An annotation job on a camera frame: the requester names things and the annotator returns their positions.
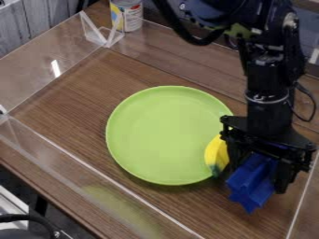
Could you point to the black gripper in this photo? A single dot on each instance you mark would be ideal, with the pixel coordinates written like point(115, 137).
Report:
point(264, 131)

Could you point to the blue plastic block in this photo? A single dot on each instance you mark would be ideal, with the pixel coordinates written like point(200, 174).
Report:
point(251, 181)

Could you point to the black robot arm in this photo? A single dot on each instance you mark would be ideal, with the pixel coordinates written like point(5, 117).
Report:
point(266, 27)

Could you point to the green round plate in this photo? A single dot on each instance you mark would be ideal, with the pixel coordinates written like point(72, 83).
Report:
point(158, 132)

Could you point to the yellow toy banana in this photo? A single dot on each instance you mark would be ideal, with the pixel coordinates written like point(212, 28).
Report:
point(216, 156)

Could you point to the clear acrylic enclosure wall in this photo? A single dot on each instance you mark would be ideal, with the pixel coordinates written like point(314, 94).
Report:
point(61, 83)

